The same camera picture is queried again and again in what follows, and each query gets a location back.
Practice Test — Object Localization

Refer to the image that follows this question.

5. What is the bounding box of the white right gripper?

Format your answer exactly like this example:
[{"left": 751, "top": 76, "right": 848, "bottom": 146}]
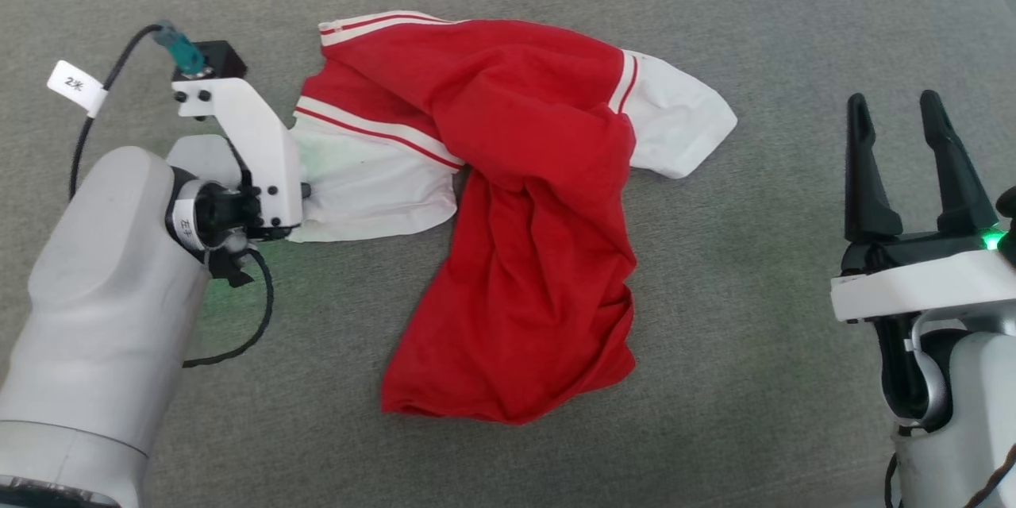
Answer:
[{"left": 830, "top": 90, "right": 1016, "bottom": 325}]

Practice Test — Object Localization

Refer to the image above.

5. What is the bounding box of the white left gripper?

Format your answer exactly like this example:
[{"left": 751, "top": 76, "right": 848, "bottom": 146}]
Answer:
[{"left": 165, "top": 77, "right": 311, "bottom": 252}]

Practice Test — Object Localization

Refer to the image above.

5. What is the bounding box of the red and white jersey shirt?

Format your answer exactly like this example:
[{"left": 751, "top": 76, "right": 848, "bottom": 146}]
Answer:
[{"left": 287, "top": 10, "right": 739, "bottom": 425}]

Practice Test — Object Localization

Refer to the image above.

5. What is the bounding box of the teal cable connector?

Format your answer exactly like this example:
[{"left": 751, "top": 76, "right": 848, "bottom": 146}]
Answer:
[{"left": 154, "top": 21, "right": 208, "bottom": 75}]

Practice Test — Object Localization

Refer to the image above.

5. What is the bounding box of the black left camera cable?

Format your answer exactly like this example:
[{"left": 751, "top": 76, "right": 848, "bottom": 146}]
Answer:
[{"left": 69, "top": 23, "right": 165, "bottom": 201}]

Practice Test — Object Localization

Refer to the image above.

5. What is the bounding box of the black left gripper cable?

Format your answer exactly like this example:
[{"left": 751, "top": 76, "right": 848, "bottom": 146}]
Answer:
[{"left": 182, "top": 249, "right": 275, "bottom": 369}]

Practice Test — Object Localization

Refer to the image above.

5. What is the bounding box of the white paper cable label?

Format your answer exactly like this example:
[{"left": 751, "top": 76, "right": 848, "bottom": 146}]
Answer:
[{"left": 47, "top": 60, "right": 109, "bottom": 119}]

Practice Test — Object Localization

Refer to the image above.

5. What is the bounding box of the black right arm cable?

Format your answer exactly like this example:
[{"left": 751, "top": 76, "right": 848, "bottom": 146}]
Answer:
[{"left": 883, "top": 451, "right": 904, "bottom": 508}]

